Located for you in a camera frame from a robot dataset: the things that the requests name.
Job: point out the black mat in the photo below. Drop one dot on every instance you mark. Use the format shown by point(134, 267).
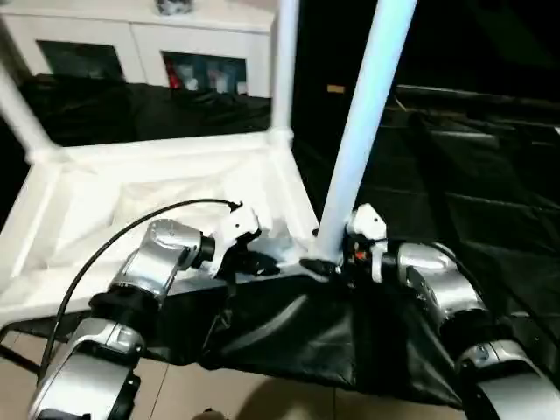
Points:
point(472, 219)

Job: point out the black robot left foot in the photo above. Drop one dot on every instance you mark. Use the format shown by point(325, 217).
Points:
point(208, 415)

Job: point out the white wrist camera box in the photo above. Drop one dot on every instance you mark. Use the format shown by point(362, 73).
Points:
point(366, 227)
point(234, 229)

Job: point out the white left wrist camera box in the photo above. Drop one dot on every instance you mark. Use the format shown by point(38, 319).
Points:
point(234, 229)

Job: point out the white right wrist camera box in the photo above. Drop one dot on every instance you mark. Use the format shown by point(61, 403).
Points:
point(366, 227)

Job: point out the large black furniture piece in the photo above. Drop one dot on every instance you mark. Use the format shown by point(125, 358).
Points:
point(472, 39)

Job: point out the white cabinet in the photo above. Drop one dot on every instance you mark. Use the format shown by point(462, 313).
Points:
point(131, 35)

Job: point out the dark glass bowl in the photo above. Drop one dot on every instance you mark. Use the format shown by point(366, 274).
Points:
point(173, 5)

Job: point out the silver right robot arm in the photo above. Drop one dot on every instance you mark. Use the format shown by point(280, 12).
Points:
point(446, 289)

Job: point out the white plastic table leg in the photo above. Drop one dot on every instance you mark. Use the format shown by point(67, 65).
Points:
point(22, 114)
point(283, 70)
point(363, 122)

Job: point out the white plastic table top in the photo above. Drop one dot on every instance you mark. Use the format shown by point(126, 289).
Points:
point(114, 192)

